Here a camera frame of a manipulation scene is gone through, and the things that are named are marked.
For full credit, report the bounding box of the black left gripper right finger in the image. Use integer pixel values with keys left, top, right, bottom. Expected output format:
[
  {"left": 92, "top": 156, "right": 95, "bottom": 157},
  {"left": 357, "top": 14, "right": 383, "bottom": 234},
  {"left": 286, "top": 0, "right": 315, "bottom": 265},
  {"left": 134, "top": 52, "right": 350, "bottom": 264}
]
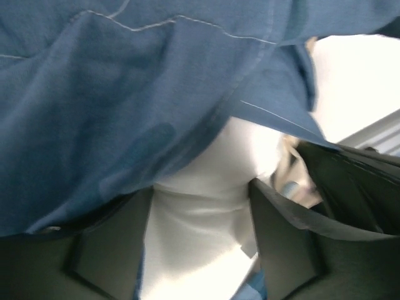
[{"left": 249, "top": 179, "right": 399, "bottom": 299}]

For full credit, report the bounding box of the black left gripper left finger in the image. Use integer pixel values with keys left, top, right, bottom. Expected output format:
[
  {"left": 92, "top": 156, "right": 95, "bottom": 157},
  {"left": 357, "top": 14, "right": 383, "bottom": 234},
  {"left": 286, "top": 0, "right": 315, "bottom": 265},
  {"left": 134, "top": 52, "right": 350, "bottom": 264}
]
[{"left": 1, "top": 188, "right": 153, "bottom": 299}]

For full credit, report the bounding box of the white pillow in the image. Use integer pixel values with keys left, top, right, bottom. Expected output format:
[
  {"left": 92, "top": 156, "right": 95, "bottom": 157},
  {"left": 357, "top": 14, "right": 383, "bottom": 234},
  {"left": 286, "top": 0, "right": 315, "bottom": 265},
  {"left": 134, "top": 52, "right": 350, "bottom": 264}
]
[{"left": 141, "top": 118, "right": 282, "bottom": 299}]

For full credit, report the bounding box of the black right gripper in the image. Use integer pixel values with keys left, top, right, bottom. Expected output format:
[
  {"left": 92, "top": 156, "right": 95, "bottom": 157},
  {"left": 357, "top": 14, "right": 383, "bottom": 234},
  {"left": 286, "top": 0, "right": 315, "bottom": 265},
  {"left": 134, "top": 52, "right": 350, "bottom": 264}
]
[{"left": 295, "top": 141, "right": 399, "bottom": 236}]

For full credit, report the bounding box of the blue cartoon print pillowcase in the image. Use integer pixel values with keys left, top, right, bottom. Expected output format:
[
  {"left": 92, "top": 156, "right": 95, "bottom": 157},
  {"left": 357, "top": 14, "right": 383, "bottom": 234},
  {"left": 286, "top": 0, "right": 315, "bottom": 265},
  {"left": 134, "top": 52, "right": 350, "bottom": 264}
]
[{"left": 0, "top": 0, "right": 400, "bottom": 300}]

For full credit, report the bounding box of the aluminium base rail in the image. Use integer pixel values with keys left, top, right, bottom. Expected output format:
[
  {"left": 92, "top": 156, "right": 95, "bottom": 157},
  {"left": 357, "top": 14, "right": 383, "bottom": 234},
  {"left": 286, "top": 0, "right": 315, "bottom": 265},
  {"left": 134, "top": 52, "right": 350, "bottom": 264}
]
[{"left": 340, "top": 110, "right": 399, "bottom": 157}]

